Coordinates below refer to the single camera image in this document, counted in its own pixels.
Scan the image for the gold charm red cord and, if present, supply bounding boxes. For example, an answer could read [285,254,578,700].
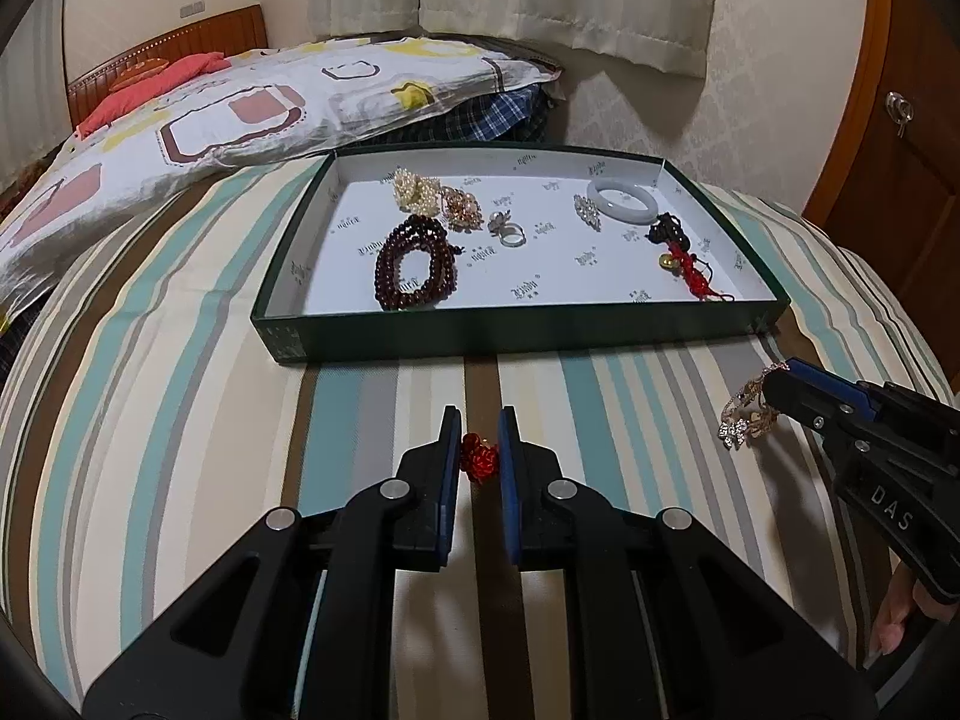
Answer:
[657,239,739,306]

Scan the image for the small red bead charm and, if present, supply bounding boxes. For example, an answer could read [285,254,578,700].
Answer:
[459,433,500,484]

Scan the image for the white jade bangle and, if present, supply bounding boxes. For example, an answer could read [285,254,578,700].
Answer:
[587,179,659,226]

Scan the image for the silver crystal brooch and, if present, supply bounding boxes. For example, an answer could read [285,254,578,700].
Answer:
[573,195,602,232]

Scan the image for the silver pearl ring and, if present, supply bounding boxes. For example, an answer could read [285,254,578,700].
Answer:
[485,206,529,251]

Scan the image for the dark red bead bracelet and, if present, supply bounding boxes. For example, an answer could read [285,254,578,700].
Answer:
[373,213,467,313]

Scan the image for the cream pearl necklace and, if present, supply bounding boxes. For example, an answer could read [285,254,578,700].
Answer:
[390,166,445,217]

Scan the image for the black tassel cord pendant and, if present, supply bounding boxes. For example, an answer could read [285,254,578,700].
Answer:
[646,213,690,252]

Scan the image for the green white jewelry box tray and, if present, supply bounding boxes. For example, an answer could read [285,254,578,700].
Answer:
[251,145,789,364]

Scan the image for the person's right hand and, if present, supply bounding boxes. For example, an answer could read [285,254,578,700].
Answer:
[869,562,955,655]

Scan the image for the wooden door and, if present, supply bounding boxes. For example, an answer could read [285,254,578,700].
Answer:
[800,0,960,301]

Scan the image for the metal door knob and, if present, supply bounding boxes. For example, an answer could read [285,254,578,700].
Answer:
[885,91,914,138]

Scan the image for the blue plaid bed sheet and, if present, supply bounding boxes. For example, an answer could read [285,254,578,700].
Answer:
[364,85,556,145]

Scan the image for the patterned white bed quilt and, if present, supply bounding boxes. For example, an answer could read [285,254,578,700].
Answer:
[2,37,562,323]

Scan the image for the white left curtain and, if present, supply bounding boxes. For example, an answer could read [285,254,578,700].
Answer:
[0,0,71,190]

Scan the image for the pink pillow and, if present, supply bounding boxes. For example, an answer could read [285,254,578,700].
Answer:
[75,52,231,140]

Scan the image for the orange round cushion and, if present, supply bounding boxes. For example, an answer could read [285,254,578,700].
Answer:
[109,57,169,93]

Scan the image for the wooden bed headboard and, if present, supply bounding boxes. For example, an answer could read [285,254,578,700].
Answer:
[67,4,268,127]

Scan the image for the wall power socket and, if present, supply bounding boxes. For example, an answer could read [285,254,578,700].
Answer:
[179,0,205,20]

